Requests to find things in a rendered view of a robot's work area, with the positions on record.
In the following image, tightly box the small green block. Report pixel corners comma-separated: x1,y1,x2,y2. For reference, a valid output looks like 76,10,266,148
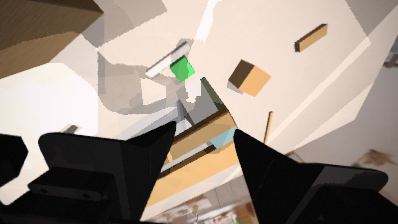
169,55,195,82

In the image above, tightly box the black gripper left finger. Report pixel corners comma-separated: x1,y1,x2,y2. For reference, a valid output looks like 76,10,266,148
38,121,177,220

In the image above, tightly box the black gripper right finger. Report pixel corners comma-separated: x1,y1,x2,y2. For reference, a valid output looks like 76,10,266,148
233,129,388,224

